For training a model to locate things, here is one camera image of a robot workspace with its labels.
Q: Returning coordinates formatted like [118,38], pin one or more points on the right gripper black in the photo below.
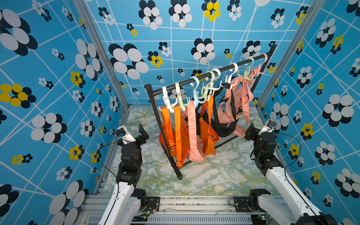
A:
[254,135]

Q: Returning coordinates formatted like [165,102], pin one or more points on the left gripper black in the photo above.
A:
[141,141]

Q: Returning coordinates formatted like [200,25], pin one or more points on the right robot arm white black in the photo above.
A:
[299,210]

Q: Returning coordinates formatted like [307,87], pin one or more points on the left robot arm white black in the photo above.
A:
[126,200]

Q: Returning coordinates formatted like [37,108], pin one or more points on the black bag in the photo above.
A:
[226,116]

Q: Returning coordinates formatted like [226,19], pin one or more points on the pale green hook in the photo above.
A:
[182,105]
[245,76]
[208,90]

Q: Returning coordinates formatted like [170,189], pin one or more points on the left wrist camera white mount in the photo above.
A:
[124,135]

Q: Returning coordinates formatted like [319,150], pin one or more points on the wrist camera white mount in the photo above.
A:
[268,127]
[124,135]

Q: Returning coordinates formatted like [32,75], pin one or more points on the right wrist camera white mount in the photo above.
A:
[268,127]

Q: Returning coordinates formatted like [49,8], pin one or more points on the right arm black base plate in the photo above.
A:
[241,204]

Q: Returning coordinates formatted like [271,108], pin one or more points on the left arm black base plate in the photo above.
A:
[152,204]

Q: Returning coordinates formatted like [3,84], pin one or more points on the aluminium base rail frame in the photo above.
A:
[202,210]

